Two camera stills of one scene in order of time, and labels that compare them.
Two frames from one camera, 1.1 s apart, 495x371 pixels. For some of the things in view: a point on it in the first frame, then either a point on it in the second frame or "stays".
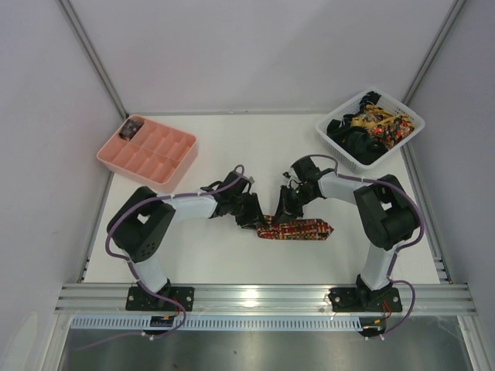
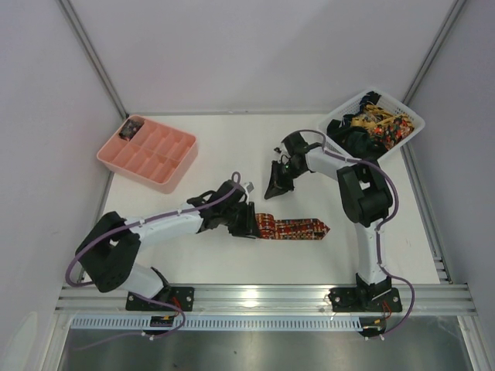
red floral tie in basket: (390, 132) stays
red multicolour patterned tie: (296, 229) stays
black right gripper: (288, 202) → (280, 178)
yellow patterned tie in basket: (374, 117) stays
